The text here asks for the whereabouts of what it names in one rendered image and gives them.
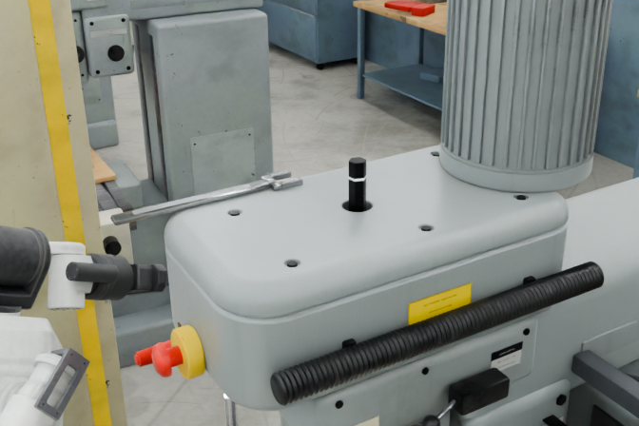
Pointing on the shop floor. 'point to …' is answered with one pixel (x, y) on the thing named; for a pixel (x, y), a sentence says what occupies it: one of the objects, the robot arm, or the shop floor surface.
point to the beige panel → (53, 160)
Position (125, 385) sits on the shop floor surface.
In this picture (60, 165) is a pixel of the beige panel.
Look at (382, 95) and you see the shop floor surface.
